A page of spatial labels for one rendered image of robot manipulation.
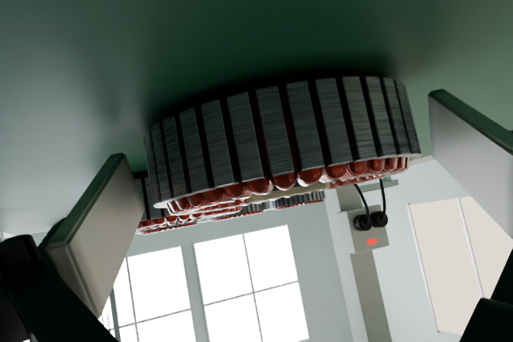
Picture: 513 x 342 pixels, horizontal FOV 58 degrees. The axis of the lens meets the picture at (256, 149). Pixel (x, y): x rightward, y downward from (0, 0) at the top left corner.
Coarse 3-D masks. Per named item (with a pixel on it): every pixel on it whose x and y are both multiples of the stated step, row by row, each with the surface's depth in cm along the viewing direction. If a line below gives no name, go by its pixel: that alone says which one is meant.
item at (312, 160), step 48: (240, 96) 15; (288, 96) 15; (336, 96) 15; (384, 96) 16; (144, 144) 18; (192, 144) 15; (240, 144) 15; (288, 144) 14; (336, 144) 14; (384, 144) 15; (192, 192) 15; (240, 192) 15; (288, 192) 23
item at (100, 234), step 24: (120, 168) 19; (96, 192) 16; (120, 192) 18; (72, 216) 15; (96, 216) 16; (120, 216) 18; (72, 240) 14; (96, 240) 15; (120, 240) 17; (72, 264) 14; (96, 264) 15; (120, 264) 17; (72, 288) 14; (96, 288) 15; (96, 312) 14
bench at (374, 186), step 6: (384, 180) 388; (390, 180) 382; (396, 180) 384; (360, 186) 370; (366, 186) 372; (372, 186) 374; (378, 186) 376; (384, 186) 378; (390, 186) 382; (264, 210) 364; (198, 222) 356
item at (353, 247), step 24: (336, 192) 102; (360, 192) 94; (384, 192) 96; (336, 216) 103; (360, 216) 94; (384, 216) 95; (336, 240) 104; (360, 240) 96; (384, 240) 98; (360, 264) 100; (360, 288) 99; (360, 312) 98; (384, 312) 100; (360, 336) 99; (384, 336) 98
